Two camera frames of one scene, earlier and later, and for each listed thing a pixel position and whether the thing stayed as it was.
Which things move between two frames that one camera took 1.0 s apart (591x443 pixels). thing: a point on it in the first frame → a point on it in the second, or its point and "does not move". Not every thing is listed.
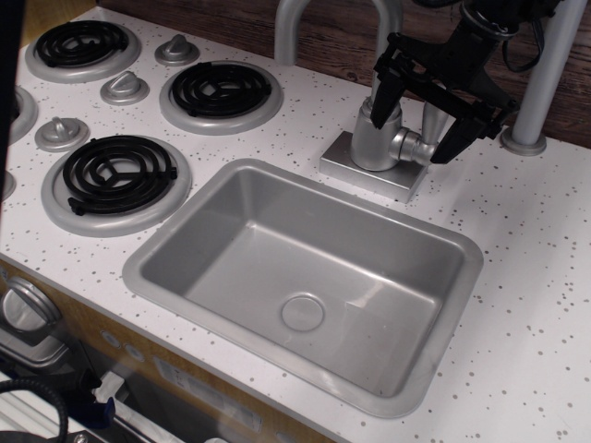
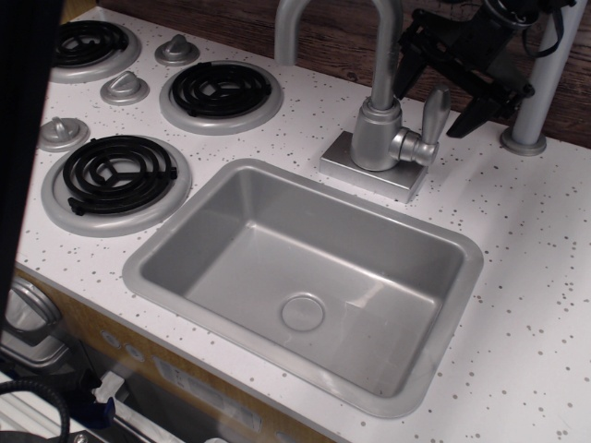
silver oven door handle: [43, 354] does not move
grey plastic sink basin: [351, 300] does not move
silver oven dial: [28, 307] does not move
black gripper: [451, 72] → [466, 50]
